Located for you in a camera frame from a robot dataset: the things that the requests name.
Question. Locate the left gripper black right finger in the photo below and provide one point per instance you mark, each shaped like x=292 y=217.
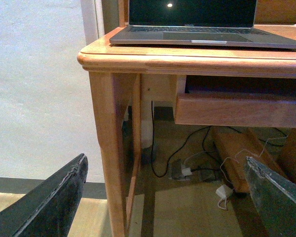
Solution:
x=274 y=198

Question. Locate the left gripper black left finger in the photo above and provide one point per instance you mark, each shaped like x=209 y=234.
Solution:
x=49 y=209

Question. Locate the white power adapter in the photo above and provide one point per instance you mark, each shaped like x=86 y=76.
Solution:
x=224 y=191

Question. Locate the wooden keyboard tray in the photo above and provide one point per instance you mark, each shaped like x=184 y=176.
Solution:
x=236 y=101

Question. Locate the grey power strip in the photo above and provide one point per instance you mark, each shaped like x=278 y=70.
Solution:
x=179 y=171

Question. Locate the wooden desk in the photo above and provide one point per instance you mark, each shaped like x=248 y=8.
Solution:
x=115 y=75

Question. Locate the grey laptop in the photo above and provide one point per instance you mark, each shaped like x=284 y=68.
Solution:
x=197 y=22

